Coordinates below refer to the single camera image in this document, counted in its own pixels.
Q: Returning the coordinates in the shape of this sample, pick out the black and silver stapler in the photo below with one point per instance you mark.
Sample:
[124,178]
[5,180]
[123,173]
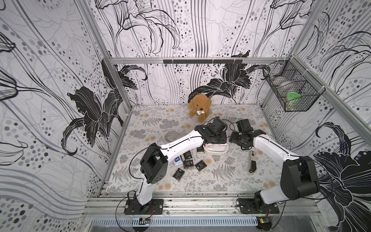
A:
[252,160]

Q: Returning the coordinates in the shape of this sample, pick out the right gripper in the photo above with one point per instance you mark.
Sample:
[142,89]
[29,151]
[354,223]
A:
[235,138]

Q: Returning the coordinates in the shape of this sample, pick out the green lidded container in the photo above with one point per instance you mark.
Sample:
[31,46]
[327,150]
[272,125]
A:
[292,100]

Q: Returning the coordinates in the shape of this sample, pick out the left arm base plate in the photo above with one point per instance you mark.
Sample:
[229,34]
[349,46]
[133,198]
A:
[154,207]

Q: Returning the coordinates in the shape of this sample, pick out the black wire basket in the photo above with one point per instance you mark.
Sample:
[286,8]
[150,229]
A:
[284,77]

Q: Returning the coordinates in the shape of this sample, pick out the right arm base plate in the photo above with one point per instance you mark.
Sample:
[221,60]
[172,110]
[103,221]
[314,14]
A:
[250,206]

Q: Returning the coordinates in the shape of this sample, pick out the pink tissue pack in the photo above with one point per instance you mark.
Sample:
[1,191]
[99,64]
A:
[178,161]

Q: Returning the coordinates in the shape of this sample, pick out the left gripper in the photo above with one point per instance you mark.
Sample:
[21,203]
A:
[221,138]

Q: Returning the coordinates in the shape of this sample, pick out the brown plush dog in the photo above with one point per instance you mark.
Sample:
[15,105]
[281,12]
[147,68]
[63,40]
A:
[200,106]

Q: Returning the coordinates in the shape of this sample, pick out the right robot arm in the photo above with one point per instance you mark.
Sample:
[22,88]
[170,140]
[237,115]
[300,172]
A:
[299,177]

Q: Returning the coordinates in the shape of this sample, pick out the clear tape roll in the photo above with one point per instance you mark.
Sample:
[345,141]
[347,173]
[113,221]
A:
[171,136]

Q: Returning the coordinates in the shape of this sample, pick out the white cable duct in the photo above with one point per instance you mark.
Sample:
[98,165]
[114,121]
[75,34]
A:
[130,222]

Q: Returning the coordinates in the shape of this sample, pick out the black pack front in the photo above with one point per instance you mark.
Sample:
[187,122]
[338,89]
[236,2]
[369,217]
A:
[178,174]

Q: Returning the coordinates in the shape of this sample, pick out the black Face tissue pack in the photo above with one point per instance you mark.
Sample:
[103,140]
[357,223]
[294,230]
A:
[187,156]

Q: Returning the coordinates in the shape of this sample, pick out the white storage box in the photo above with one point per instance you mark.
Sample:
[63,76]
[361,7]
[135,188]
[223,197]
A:
[216,149]

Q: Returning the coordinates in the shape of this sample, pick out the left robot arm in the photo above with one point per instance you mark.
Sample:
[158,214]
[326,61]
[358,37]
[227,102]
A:
[154,163]

